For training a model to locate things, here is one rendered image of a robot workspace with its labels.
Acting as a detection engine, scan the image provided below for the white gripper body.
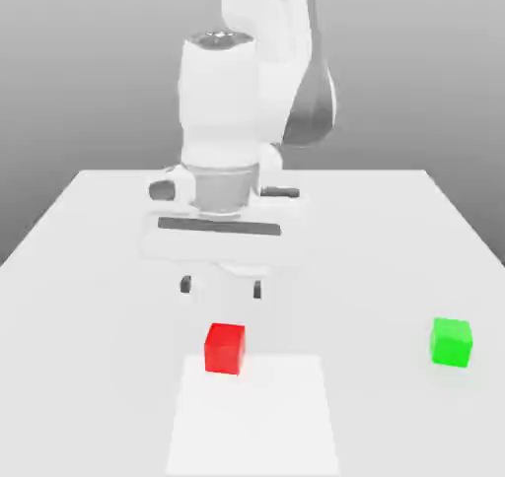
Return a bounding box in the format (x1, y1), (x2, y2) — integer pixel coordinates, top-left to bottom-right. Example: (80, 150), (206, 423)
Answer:
(138, 207), (303, 270)

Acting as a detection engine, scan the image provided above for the small red cube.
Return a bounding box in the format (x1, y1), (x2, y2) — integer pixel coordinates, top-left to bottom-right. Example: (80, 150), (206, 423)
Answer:
(203, 321), (247, 376)

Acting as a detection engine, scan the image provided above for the small green cube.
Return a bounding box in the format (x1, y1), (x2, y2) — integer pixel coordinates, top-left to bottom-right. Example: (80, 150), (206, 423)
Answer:
(429, 316), (473, 369)

